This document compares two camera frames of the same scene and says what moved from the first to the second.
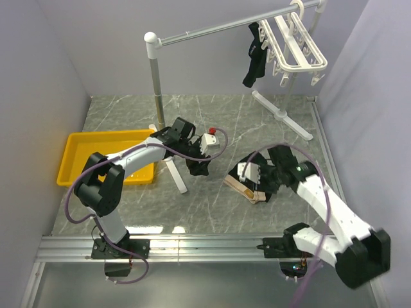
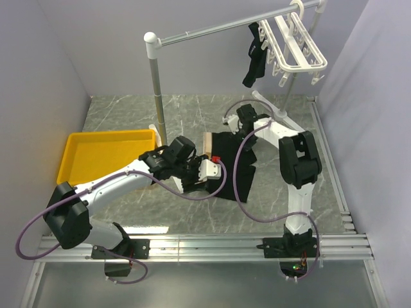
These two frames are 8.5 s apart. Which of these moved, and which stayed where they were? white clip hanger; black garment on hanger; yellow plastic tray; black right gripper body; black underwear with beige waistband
Moved: black right gripper body; black underwear with beige waistband
Stayed: white clip hanger; yellow plastic tray; black garment on hanger
